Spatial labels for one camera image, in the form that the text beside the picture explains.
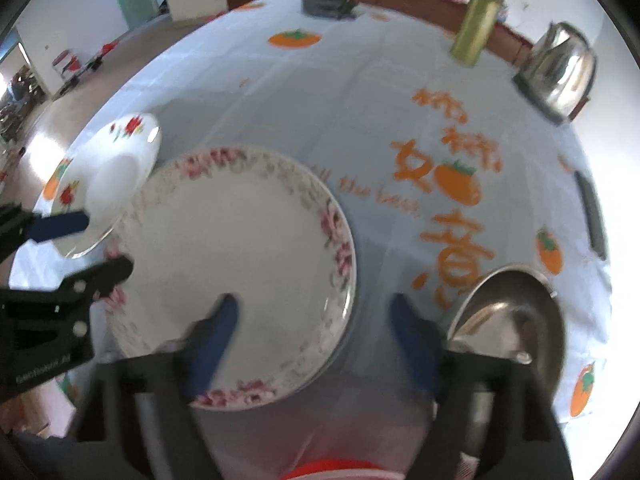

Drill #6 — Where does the white red flower plate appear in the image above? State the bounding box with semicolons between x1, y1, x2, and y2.
51;113;162;259

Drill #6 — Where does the stainless steel bowl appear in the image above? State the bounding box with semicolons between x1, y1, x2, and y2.
442;263;567;398

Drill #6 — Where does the pink floral rimmed plate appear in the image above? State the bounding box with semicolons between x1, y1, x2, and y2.
105;145;357;411

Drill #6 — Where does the red white enamel bowl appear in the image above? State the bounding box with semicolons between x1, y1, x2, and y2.
282;458;405;480

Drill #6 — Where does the red folding chair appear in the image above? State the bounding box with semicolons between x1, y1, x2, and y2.
52;49;82;94

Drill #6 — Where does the light blue persimmon tablecloth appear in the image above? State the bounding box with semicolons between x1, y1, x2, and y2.
6;0;614;480

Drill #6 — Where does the black smartphone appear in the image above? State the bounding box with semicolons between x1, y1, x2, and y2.
574;170;608;261

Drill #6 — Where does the stainless electric kettle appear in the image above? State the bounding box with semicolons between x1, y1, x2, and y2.
513;22;598;125

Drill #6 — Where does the olive green tumbler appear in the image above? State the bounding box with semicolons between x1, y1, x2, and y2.
449;0;504;67

